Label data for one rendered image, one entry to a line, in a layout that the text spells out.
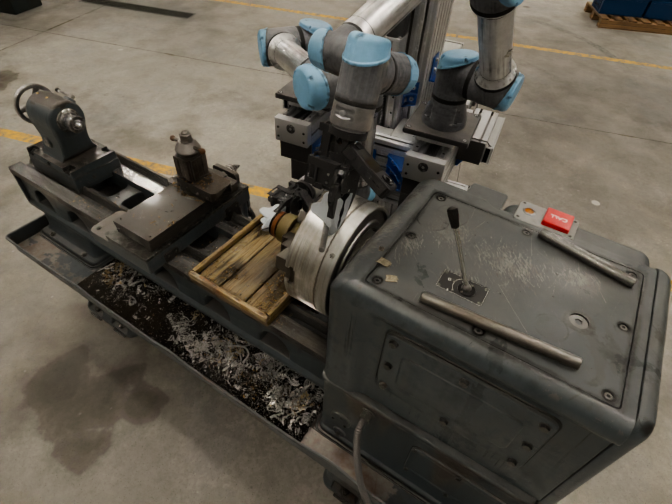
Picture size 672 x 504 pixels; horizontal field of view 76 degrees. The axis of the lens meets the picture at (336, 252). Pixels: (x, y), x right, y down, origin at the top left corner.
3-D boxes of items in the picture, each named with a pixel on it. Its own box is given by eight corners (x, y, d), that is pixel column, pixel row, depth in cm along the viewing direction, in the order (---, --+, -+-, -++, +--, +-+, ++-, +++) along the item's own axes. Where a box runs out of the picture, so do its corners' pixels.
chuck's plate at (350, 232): (384, 262, 132) (394, 182, 108) (326, 339, 114) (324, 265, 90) (374, 257, 133) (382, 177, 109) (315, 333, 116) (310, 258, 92)
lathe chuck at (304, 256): (374, 257, 133) (382, 177, 109) (315, 333, 116) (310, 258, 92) (349, 245, 136) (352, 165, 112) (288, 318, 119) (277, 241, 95)
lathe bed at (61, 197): (393, 323, 147) (402, 289, 134) (340, 402, 126) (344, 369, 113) (99, 167, 202) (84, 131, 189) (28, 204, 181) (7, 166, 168)
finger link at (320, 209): (311, 225, 89) (320, 183, 84) (335, 237, 87) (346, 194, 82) (302, 230, 86) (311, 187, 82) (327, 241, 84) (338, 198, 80)
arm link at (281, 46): (295, 58, 157) (359, 111, 119) (255, 62, 153) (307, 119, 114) (293, 21, 150) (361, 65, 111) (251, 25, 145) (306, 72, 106)
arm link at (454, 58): (443, 82, 148) (452, 40, 139) (478, 94, 143) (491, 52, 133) (425, 93, 142) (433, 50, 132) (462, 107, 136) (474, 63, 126)
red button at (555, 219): (571, 223, 100) (575, 216, 99) (565, 237, 97) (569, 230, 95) (545, 213, 103) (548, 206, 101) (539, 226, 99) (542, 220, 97)
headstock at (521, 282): (593, 356, 120) (679, 259, 92) (553, 521, 91) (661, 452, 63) (401, 265, 141) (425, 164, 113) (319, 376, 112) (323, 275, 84)
